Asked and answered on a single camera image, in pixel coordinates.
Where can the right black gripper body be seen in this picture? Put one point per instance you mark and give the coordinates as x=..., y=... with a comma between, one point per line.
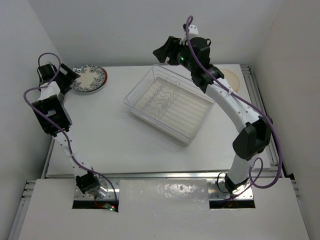
x=182, y=58

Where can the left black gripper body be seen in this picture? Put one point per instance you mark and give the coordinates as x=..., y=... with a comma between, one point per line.
x=65, y=87

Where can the blue patterned rim plate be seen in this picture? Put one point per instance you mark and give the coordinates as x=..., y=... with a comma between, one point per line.
x=90, y=80

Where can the cream green twig plate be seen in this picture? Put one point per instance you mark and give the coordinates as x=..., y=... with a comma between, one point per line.
x=232, y=79

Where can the red blue floral plate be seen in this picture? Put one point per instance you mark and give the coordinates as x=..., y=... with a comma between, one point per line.
x=105, y=77

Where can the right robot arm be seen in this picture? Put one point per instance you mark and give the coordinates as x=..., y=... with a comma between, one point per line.
x=254, y=133

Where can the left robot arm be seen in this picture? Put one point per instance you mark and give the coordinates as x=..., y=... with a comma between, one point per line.
x=55, y=121

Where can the clear dish rack tray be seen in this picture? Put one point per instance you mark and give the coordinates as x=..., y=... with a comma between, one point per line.
x=184, y=116

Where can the small circuit board LED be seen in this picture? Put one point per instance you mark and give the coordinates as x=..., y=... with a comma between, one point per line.
x=105, y=206

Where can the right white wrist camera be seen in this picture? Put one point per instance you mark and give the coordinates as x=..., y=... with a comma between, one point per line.
x=192, y=33

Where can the wire plate holder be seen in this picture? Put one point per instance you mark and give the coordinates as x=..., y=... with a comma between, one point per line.
x=159, y=96

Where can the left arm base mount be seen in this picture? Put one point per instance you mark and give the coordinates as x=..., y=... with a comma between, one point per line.
x=105, y=192

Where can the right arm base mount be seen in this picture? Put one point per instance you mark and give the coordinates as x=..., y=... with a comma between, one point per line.
x=217, y=190

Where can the aluminium rail frame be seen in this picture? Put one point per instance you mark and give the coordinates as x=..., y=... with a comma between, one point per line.
x=162, y=180

